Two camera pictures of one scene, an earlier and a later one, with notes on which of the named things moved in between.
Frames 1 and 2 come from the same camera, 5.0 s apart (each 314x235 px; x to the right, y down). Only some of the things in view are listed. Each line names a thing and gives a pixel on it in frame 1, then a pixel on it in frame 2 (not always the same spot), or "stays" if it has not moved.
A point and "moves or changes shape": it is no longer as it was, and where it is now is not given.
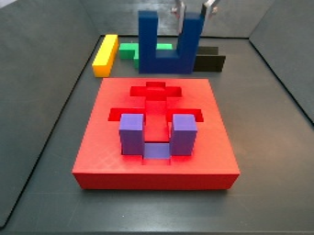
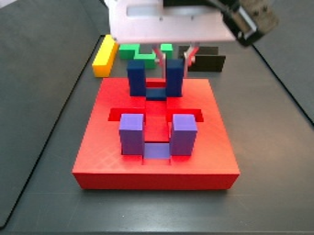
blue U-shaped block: x=168 y=61 moves or changes shape
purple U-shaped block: x=182 y=137 stays
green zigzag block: x=129 y=50 stays
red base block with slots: x=103 y=169 stays
